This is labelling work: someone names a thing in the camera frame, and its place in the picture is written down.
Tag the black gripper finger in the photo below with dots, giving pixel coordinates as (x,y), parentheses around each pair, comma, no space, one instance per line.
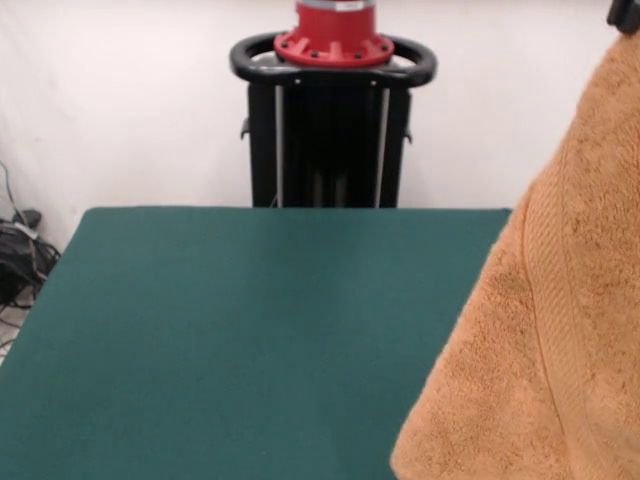
(627,15)

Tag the orange terry towel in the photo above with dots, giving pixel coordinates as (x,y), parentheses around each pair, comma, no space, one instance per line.
(550,325)

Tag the dark green table cloth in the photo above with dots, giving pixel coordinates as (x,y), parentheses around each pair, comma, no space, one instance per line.
(200,325)

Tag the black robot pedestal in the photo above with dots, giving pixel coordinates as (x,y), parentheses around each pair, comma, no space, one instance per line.
(265,150)

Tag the black pedestal foot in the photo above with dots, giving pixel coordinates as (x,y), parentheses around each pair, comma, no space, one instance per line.
(29,218)

